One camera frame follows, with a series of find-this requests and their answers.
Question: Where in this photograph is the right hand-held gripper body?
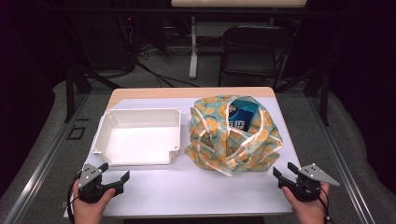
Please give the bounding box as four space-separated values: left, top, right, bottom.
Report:
289 162 341 203

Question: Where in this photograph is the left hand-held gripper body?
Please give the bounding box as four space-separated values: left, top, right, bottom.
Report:
78 163 108 204

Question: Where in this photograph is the white plastic box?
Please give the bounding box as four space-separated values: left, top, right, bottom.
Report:
92 107 182 166

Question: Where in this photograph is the blue snack pouch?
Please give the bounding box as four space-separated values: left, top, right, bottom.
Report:
228 99 260 133

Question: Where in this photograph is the orange-print fabric bag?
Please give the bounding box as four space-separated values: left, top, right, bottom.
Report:
184 94 284 177

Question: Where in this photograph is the person's right hand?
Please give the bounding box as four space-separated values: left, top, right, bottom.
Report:
281 181 331 224

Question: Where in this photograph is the person's left hand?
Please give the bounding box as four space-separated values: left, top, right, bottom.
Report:
72 187 117 224

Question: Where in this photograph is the black metal stand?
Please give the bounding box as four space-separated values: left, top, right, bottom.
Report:
64 66 94 124
306 62 331 127

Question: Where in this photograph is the black folding chair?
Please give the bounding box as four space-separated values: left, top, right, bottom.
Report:
218 24 297 91

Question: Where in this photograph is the dark equipment rack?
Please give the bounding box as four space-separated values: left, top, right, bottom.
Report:
71 12 138 73

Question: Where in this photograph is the white desk leg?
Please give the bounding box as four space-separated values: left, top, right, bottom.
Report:
188 16 200 80

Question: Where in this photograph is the black crossbar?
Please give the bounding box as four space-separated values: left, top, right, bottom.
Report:
46 7 344 17

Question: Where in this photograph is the grey desk panel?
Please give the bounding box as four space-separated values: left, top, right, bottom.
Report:
195 21 275 39

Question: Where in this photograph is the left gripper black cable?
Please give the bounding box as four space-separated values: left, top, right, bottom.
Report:
65 173 82 224

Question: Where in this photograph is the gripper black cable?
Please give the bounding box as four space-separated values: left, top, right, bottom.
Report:
65 173 82 224
317 186 336 224

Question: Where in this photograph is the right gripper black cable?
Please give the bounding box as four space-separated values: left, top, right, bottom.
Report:
317 186 336 224

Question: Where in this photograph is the aluminium rail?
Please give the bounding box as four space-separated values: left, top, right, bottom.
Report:
2 92 92 224
306 92 376 224

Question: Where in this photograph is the black floor cable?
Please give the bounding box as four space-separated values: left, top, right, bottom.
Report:
135 60 200 89

